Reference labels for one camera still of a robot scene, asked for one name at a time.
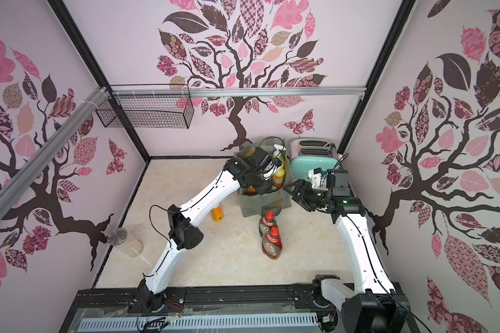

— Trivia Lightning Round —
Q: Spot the orange bottle yellow cap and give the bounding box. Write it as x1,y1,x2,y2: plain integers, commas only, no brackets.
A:
271,167,286,190
211,204,224,223
245,187,256,196

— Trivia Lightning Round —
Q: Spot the grey-green shopping bag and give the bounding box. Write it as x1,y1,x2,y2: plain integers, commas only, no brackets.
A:
234,137,292,217

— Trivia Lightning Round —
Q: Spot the large yellow dish soap bottle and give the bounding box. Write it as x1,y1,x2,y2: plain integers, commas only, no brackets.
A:
272,144,286,168

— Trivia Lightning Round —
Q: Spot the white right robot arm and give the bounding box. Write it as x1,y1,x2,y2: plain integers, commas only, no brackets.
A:
284,180,410,332

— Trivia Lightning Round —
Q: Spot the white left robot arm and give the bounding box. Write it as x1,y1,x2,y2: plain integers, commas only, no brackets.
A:
135,157,280,309

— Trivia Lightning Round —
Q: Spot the mint green toaster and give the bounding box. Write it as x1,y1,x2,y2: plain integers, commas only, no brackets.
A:
287,138,339,180

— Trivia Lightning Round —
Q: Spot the dark green bottle red cap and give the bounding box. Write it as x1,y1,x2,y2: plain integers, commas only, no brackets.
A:
258,211,277,237

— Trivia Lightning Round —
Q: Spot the clear glass jar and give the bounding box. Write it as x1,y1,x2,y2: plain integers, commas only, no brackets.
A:
107,228,144,258

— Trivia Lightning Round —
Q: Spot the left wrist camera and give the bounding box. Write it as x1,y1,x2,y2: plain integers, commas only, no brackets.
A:
243,147,281,174

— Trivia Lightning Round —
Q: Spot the black wire basket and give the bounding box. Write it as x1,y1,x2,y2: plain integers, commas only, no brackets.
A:
96,83,194,129

